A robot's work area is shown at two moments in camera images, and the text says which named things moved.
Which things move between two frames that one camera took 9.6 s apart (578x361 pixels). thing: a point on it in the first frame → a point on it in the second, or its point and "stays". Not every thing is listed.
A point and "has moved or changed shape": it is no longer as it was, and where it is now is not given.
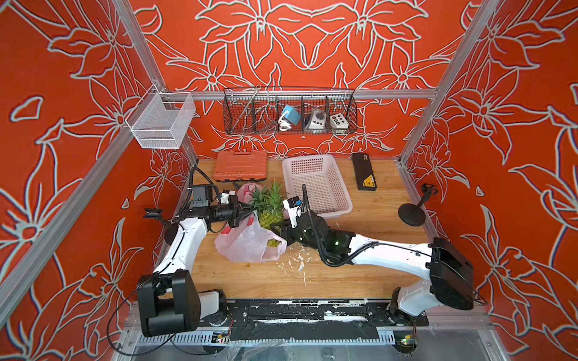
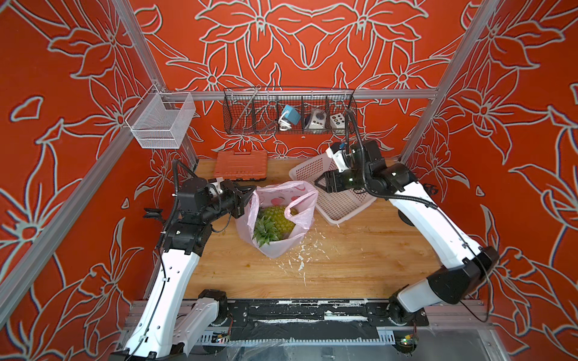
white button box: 338,121 stays
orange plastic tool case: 235,166 stays
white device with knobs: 317,119 stays
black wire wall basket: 290,111 stays
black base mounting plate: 309,320 stays
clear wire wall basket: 161,119 stays
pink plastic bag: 247,240 → 299,198
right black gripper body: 297,237 → 347,180
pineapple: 269,203 has moved or changed shape
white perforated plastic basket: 317,179 has moved or changed shape
